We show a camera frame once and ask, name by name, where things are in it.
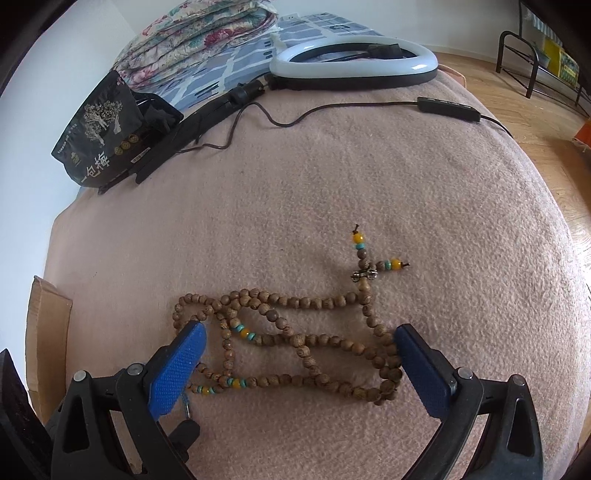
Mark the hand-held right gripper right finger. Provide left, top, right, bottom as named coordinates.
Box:
left=393, top=323, right=544, bottom=480

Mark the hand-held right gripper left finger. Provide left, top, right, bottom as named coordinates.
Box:
left=51, top=320, right=207, bottom=480

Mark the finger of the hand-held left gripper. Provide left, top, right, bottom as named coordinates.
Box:
left=172, top=418, right=201, bottom=464

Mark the cardboard box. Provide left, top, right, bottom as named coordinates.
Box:
left=25, top=275, right=74, bottom=425

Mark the wooden bead necklace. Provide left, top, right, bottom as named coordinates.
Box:
left=172, top=223, right=411, bottom=407

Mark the black folded tripod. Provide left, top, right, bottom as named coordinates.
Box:
left=98, top=78, right=273, bottom=195

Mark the black snack bag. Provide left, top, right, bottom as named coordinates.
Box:
left=51, top=70, right=153, bottom=188

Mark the blue plaid bed sheet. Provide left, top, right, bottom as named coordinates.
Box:
left=152, top=13, right=389, bottom=114

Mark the folded floral quilt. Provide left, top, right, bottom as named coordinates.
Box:
left=113, top=0, right=280, bottom=86

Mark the black clothes rack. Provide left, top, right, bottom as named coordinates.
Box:
left=495, top=0, right=591, bottom=121

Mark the yellow box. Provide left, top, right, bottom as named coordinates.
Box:
left=556, top=48, right=580, bottom=86

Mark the striped towel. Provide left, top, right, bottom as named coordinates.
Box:
left=526, top=8, right=561, bottom=43

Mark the white ring light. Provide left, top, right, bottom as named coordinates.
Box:
left=269, top=34, right=438, bottom=92

